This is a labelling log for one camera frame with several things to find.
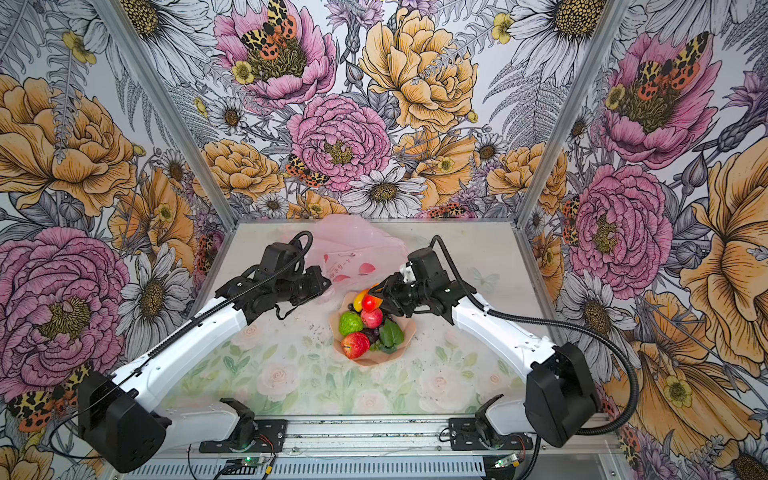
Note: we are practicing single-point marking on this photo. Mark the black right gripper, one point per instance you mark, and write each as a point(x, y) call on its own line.
point(390, 291)

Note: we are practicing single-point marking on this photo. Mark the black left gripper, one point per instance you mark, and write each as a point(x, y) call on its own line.
point(318, 285)

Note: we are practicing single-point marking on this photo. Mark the red yellow mango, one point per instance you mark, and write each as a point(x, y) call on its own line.
point(371, 303)

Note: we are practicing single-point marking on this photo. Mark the pink peach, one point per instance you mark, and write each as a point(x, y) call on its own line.
point(372, 319)

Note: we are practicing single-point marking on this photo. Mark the pink flower-shaped bowl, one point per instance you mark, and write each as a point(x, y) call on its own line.
point(372, 357)

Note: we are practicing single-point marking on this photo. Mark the pink plastic bag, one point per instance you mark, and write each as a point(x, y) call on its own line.
point(353, 253)

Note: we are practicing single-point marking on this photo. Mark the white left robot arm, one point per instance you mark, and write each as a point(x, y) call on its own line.
point(120, 415)

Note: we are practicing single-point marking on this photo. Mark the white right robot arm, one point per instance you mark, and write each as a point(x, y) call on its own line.
point(559, 398)

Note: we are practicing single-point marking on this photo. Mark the orange yellow mango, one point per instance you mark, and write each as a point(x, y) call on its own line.
point(359, 301)

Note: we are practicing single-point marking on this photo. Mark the dark grape bunch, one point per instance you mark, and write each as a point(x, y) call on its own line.
point(373, 336)

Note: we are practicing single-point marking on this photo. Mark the green lime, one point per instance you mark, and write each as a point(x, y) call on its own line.
point(350, 322)

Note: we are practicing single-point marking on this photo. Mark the red apple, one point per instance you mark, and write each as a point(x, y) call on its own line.
point(355, 345)

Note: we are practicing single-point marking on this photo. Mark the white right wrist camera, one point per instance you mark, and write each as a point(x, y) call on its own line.
point(408, 274)

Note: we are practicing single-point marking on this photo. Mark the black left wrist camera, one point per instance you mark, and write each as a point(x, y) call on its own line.
point(278, 258)

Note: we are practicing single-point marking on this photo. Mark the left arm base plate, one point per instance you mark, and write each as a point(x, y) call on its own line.
point(264, 435)

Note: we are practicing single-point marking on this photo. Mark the aluminium front rail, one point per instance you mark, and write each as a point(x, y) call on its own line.
point(391, 447)

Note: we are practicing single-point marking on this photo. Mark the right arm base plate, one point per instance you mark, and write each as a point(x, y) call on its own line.
point(471, 434)

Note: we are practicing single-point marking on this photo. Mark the left aluminium corner post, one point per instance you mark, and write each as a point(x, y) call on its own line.
point(142, 65)

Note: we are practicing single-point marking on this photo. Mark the aluminium corner post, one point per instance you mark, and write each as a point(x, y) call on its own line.
point(142, 65)
point(600, 46)

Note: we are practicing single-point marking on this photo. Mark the right aluminium corner post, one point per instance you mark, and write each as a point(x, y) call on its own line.
point(600, 46)

